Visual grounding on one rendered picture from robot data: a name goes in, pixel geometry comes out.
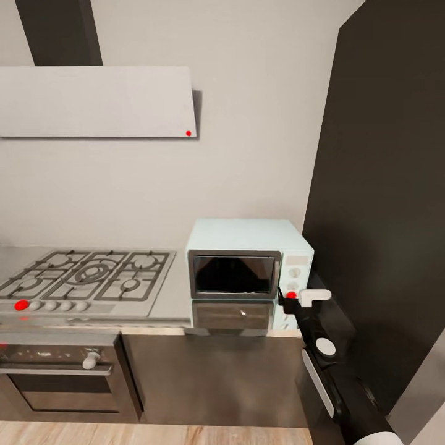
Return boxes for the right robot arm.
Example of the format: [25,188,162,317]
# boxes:
[277,287,404,445]

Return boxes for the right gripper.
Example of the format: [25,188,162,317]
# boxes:
[277,287,322,326]

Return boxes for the microwave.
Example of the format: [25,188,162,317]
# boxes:
[185,219,315,299]

